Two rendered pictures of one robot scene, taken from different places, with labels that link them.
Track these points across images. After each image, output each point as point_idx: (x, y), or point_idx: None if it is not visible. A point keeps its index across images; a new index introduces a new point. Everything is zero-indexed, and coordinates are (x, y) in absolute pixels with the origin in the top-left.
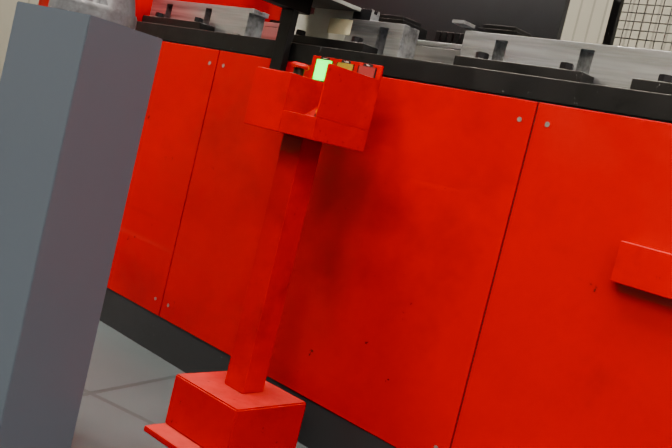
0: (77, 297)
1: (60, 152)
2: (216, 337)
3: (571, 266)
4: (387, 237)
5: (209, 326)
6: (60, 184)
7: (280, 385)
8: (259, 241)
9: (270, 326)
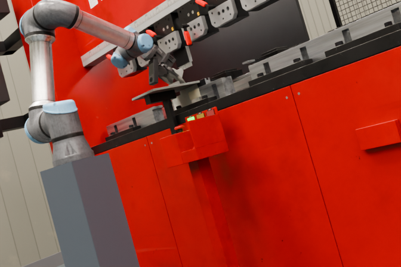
0: None
1: (89, 226)
2: None
3: (344, 152)
4: (264, 184)
5: None
6: (96, 241)
7: None
8: (204, 219)
9: (231, 257)
